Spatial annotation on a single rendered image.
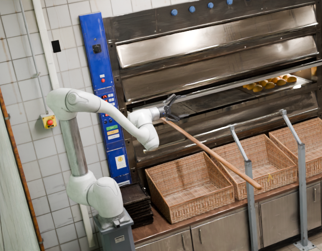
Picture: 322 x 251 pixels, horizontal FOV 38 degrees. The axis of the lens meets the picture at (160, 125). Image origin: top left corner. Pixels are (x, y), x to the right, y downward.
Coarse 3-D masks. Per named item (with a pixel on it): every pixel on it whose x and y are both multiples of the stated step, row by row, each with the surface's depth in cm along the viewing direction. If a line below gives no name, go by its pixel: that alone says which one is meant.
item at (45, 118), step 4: (52, 112) 340; (40, 116) 338; (44, 116) 334; (48, 116) 334; (52, 116) 335; (44, 120) 334; (52, 120) 336; (56, 120) 338; (44, 124) 335; (52, 124) 337; (56, 124) 338; (44, 128) 336; (48, 128) 337
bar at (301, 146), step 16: (224, 128) 356; (160, 144) 342; (240, 144) 353; (304, 144) 360; (304, 160) 365; (304, 176) 370; (304, 192) 375; (304, 208) 380; (304, 224) 385; (256, 240) 371; (304, 240) 390
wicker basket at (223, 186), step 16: (176, 160) 388; (208, 160) 392; (160, 176) 384; (176, 176) 389; (192, 176) 394; (208, 176) 399; (224, 176) 369; (160, 192) 357; (176, 192) 390; (192, 192) 388; (208, 192) 384; (224, 192) 360; (160, 208) 367; (176, 208) 346; (192, 208) 352; (208, 208) 358
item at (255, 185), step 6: (174, 126) 364; (186, 132) 348; (192, 138) 336; (198, 144) 327; (210, 150) 313; (216, 156) 304; (222, 162) 296; (228, 162) 293; (234, 168) 285; (240, 174) 278; (246, 180) 271; (252, 180) 268; (258, 186) 261
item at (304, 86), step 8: (288, 88) 419; (296, 88) 416; (304, 88) 420; (264, 96) 408; (272, 96) 409; (280, 96) 412; (232, 104) 400; (240, 104) 400; (248, 104) 403; (200, 112) 393; (208, 112) 390; (216, 112) 393; (184, 120) 384; (192, 120) 387; (160, 128) 378
